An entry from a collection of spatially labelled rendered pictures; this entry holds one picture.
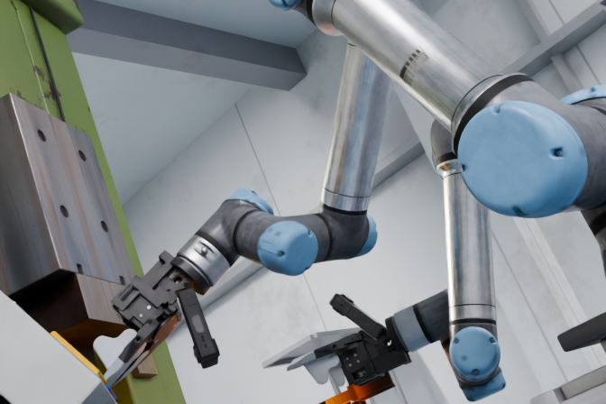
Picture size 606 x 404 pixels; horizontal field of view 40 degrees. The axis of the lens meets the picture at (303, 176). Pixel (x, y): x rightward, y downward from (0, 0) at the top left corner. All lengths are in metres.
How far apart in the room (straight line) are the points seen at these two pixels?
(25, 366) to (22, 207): 0.76
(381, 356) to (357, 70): 0.55
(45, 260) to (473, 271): 0.79
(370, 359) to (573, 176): 0.75
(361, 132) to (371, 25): 0.26
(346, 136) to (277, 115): 4.93
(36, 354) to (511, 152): 0.55
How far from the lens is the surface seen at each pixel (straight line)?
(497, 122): 0.86
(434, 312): 1.49
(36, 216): 1.69
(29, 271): 1.67
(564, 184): 0.85
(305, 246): 1.19
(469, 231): 1.39
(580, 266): 4.88
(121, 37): 4.93
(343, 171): 1.25
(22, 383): 0.99
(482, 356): 1.33
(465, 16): 5.33
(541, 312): 4.70
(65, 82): 2.47
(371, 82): 1.22
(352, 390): 1.88
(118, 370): 1.22
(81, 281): 1.68
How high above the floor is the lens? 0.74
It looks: 21 degrees up
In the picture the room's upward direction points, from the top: 23 degrees counter-clockwise
